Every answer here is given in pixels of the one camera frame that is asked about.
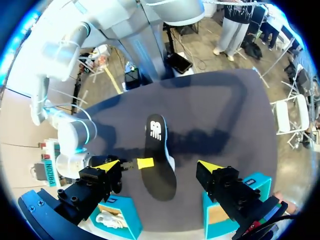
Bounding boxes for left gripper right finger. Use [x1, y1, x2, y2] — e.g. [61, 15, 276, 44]
[195, 160, 263, 226]

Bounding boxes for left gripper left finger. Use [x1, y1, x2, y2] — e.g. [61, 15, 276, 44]
[53, 159, 124, 225]

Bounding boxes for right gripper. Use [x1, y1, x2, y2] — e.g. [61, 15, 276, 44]
[89, 154, 155, 172]

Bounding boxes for black and blue insole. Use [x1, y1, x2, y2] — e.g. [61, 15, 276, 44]
[140, 113, 178, 202]

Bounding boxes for white shoe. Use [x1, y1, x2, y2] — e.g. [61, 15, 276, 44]
[95, 209, 127, 229]

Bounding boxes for teal box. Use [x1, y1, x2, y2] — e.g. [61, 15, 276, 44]
[201, 174, 273, 240]
[89, 194, 144, 240]

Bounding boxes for person's legs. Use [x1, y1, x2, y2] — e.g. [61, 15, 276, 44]
[259, 21, 279, 52]

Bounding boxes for person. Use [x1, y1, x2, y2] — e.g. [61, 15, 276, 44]
[212, 0, 257, 63]

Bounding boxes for white cable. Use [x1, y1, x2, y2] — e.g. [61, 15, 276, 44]
[31, 87, 97, 126]

